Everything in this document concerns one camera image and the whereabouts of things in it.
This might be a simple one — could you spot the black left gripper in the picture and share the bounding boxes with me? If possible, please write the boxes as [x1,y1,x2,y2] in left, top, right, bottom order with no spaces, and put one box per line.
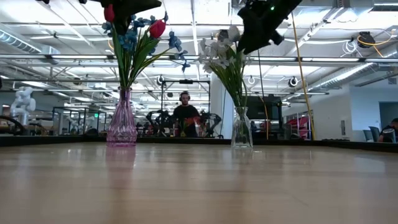
[99,0,162,34]

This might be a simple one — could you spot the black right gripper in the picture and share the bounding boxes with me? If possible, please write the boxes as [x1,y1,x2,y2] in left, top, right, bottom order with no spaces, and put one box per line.
[238,0,302,55]

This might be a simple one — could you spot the red artificial tulip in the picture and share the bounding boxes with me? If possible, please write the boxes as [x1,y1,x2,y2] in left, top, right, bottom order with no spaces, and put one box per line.
[103,3,125,90]
[127,19,167,90]

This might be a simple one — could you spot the clear glass vase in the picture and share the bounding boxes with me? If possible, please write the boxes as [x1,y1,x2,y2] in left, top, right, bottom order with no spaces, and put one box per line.
[230,106,254,149]

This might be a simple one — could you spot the pink glass vase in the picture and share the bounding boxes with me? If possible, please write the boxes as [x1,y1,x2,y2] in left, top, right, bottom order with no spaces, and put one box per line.
[106,86,138,147]

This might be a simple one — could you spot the red rack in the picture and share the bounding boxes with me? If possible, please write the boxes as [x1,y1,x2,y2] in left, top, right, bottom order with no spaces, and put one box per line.
[284,115,312,140]

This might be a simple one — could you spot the person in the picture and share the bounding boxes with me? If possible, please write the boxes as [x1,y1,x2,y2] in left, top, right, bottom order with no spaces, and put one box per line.
[172,90,201,138]
[377,117,398,143]

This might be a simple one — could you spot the white robot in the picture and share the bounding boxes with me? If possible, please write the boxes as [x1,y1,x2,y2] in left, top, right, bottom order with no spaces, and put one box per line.
[9,86,37,125]

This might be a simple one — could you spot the grey office chair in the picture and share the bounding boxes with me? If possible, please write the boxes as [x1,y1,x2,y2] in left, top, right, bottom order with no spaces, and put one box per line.
[363,126,381,142]

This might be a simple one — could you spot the long black cable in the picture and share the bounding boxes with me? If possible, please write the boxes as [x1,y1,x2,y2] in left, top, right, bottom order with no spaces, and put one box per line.
[256,49,266,108]

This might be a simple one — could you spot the long yellow cable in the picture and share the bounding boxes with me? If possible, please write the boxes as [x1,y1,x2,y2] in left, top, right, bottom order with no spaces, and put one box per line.
[291,14,317,141]

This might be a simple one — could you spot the black gantry frame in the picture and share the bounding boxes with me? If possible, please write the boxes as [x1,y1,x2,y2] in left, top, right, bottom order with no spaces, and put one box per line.
[160,78,211,138]

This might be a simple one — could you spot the black framed enclosure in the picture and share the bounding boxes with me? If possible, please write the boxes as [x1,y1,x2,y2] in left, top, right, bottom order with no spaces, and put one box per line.
[52,106,108,136]

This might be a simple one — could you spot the black reel with orange cable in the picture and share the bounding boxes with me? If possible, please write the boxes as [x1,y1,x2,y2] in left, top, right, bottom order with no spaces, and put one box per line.
[357,30,377,49]

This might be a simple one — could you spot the black aluminium table frame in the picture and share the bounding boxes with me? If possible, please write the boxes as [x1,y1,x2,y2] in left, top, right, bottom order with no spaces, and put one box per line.
[0,134,398,153]

